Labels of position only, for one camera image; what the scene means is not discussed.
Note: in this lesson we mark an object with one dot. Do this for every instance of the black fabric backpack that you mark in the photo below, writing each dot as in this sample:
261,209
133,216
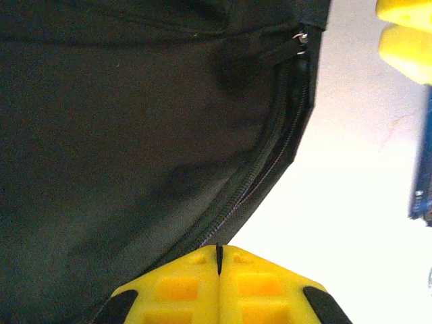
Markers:
118,135

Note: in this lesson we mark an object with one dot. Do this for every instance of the blue cover book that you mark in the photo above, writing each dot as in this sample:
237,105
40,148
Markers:
423,162

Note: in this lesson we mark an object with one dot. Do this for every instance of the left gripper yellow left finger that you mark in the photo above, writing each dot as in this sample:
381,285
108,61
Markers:
175,293

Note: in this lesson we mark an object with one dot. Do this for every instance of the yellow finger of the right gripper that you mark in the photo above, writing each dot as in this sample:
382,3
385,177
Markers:
408,54
405,11

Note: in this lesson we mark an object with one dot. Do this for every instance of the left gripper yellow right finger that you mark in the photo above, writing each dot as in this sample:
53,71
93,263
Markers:
263,293

